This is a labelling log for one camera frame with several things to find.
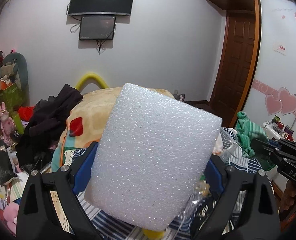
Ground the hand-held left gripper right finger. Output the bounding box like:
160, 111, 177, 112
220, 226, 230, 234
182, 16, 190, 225
195, 154, 281, 240

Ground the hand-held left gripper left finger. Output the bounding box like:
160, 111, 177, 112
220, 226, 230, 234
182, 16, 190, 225
16, 141, 101, 240

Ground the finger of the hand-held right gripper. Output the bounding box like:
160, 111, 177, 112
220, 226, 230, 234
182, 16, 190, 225
252, 139, 289, 166
278, 139, 296, 156

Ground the green striped cloth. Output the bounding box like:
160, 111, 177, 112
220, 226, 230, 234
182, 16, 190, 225
236, 111, 271, 159

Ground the white foam block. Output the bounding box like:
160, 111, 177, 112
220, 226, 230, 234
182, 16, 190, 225
84, 82, 223, 232

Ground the person's right hand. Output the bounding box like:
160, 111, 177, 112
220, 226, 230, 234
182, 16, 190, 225
281, 180, 296, 221

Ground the red box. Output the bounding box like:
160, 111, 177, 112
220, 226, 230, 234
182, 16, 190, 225
276, 120, 295, 142

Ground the clear plastic bag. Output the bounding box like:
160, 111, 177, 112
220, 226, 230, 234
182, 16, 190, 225
174, 177, 213, 230

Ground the beige patterned blanket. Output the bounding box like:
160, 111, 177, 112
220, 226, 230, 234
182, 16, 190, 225
50, 86, 176, 173

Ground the black clothing pile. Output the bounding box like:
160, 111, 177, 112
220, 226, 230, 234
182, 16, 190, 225
15, 83, 84, 167

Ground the blue striped bedding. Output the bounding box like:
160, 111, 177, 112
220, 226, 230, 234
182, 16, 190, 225
49, 127, 264, 240

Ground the red cloth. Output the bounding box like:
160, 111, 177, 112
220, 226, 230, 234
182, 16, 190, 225
18, 106, 36, 122

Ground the green cylinder tube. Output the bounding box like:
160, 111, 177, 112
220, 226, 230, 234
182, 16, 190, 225
12, 112, 26, 131

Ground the yellow object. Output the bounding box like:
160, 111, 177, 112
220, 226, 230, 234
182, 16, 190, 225
142, 228, 166, 240

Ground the black plastic bag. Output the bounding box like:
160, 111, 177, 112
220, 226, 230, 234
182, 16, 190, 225
0, 151, 16, 186

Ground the yellow foam tube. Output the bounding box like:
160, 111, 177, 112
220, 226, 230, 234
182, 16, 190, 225
74, 72, 109, 92

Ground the white heart print wardrobe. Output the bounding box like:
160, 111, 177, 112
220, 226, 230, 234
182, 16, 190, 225
248, 0, 296, 140

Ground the brown wooden door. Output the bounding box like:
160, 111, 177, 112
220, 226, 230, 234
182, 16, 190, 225
209, 10, 256, 128

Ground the pink plush toy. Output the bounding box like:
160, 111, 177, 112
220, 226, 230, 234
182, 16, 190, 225
3, 204, 20, 230

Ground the pink bunny toy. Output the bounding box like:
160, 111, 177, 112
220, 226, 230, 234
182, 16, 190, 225
0, 102, 16, 140

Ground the white wardrobe sticker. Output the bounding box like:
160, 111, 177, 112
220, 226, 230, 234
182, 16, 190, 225
273, 42, 289, 55

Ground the green cardboard box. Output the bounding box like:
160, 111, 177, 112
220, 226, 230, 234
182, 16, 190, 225
0, 83, 23, 113

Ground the grey plush cushion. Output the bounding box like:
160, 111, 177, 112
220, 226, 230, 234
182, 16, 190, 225
1, 52, 29, 92

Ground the small black monitor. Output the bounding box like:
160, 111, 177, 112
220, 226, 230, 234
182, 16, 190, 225
78, 15, 117, 41

